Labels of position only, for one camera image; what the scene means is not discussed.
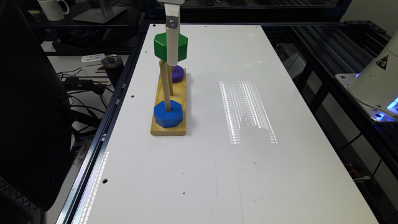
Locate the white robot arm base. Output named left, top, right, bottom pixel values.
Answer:
left=335, top=34, right=397, bottom=123

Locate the white remote control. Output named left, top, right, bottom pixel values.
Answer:
left=81, top=54, right=105, bottom=63

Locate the purple round block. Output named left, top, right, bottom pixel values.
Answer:
left=172, top=65, right=185, bottom=83

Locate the black office chair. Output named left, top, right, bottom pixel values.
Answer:
left=1, top=0, right=72, bottom=211

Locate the wooden peg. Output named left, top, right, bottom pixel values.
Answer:
left=166, top=63, right=174, bottom=96
left=159, top=60, right=172, bottom=112

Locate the black tumbler cup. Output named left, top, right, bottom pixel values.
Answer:
left=101, top=54, right=124, bottom=88

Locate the green octagonal block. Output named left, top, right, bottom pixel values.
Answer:
left=154, top=32, right=188, bottom=62

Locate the middle wooden peg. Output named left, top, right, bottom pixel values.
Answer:
left=166, top=63, right=174, bottom=96

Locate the blue octagonal block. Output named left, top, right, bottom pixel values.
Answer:
left=154, top=100, right=183, bottom=128

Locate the wooden peg base board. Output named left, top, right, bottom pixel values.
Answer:
left=150, top=69, right=187, bottom=136

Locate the front wooden peg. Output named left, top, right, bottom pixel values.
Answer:
left=159, top=60, right=172, bottom=112

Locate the white ceramic mug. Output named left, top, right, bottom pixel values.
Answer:
left=38, top=0, right=70, bottom=22

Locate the black power adapter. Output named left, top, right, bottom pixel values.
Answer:
left=62, top=77, right=94, bottom=91

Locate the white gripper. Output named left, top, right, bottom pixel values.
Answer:
left=157, top=0, right=185, bottom=66

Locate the grey monitor stand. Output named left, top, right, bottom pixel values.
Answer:
left=73, top=0, right=127, bottom=24

